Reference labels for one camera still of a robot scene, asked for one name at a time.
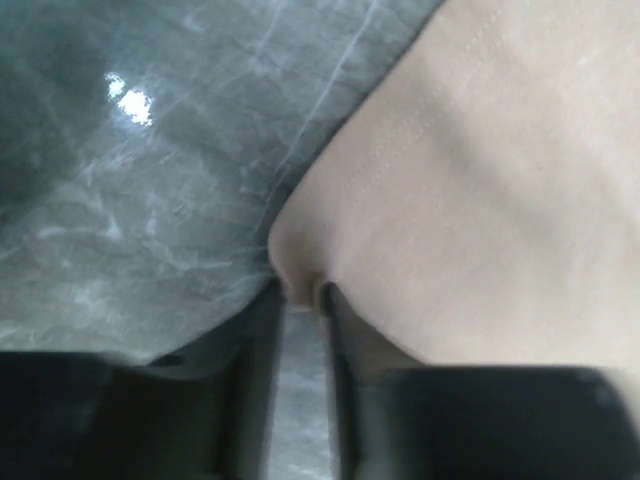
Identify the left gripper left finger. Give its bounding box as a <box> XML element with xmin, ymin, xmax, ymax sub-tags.
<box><xmin>1</xmin><ymin>283</ymin><xmax>284</xmax><ymax>479</ymax></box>

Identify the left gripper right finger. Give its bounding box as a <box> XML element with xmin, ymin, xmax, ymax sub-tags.
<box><xmin>321</xmin><ymin>285</ymin><xmax>639</xmax><ymax>479</ymax></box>

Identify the beige t shirt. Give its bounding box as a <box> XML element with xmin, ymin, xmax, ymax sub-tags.
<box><xmin>269</xmin><ymin>1</ymin><xmax>639</xmax><ymax>370</ymax></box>

